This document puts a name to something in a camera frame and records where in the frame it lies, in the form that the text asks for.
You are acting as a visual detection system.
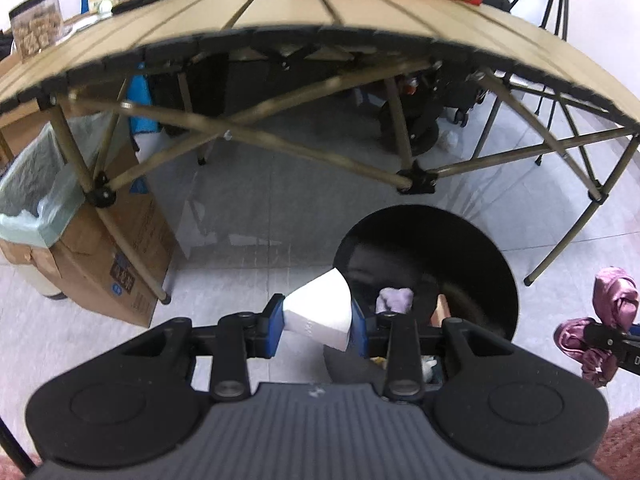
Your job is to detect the white wedge block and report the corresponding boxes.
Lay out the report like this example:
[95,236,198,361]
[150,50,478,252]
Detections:
[283,268,352,351]

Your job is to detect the light pink fluffy towel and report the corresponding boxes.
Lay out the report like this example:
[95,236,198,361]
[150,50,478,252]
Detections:
[375,287,414,314]

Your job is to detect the pink satin scrunchie cloth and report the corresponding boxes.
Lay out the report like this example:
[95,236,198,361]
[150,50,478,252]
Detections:
[553,266,639,388]

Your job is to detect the pink brown scrub sponge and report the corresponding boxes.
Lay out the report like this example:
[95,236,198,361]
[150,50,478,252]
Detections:
[431,294,451,327]

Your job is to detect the black round trash bin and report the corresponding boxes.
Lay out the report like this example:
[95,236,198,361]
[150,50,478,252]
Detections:
[323,205,536,404]

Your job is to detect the cardboard box with green liner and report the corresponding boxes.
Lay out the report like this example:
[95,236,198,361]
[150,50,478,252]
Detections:
[1,113,176,327]

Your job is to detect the large cardboard box left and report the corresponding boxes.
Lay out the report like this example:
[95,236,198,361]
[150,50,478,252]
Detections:
[0,54,57,172]

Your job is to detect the tan folding slat table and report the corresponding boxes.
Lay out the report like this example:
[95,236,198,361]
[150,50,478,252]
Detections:
[1,0,639,302]

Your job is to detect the clear jar with black lid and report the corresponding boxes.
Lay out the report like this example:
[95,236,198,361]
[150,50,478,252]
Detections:
[9,0,65,58]

